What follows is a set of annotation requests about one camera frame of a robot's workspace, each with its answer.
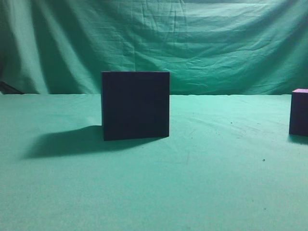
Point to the dark blue groove box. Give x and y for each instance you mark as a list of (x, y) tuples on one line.
[(135, 105)]

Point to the purple cube block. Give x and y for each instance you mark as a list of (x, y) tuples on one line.
[(298, 124)]

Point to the green backdrop cloth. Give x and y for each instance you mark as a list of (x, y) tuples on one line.
[(208, 46)]

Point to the green table cloth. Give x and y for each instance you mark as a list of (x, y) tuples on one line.
[(229, 164)]

